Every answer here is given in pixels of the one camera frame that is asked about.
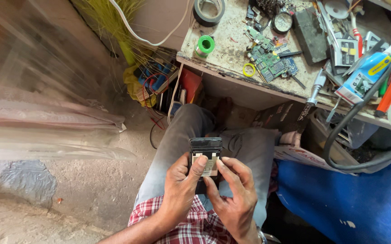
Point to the person's left hand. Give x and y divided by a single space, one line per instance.
178 189

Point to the black tweezers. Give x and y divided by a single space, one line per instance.
288 53

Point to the person's red checked shirt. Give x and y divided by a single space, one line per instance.
195 225

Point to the clear plastic sheet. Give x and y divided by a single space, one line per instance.
39 84

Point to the heap of green circuit boards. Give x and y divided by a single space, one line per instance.
270 59

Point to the black mobile phone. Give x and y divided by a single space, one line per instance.
205 149

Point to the person's grey trousers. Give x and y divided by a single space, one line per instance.
188 149

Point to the red white tool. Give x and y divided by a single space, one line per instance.
357 37

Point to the black cardboard box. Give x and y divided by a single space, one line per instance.
283 117

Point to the yellow green broom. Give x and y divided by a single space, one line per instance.
114 20

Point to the silver metal tool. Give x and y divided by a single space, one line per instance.
315 86

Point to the silver wristwatch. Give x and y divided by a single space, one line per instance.
262 235

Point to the blue glue tube package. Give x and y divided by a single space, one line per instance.
365 76

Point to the dark grey block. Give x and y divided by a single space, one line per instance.
309 35

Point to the round magnifier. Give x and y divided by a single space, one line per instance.
282 22

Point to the person's right hand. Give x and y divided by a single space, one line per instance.
234 200

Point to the black tape roll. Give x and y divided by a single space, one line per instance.
198 15

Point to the phone battery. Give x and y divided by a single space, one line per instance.
209 164

